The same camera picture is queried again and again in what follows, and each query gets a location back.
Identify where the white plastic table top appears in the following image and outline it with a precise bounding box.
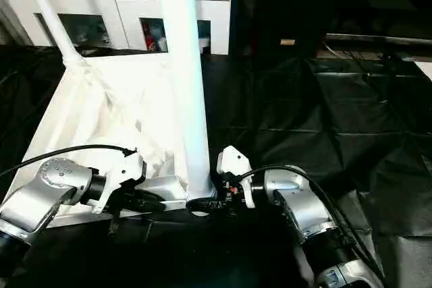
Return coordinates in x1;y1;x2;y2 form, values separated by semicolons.
3;53;218;228

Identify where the white plastic table leg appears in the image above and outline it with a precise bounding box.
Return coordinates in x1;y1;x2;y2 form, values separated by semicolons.
19;0;87;67
154;0;218;202

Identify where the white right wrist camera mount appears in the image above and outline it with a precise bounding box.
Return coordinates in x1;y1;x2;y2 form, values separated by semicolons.
216;145;256;210

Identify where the grey curtain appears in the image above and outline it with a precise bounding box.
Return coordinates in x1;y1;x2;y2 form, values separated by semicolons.
0;0;29;47

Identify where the black work surface mat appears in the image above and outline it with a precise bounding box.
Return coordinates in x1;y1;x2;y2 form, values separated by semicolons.
0;44;432;288

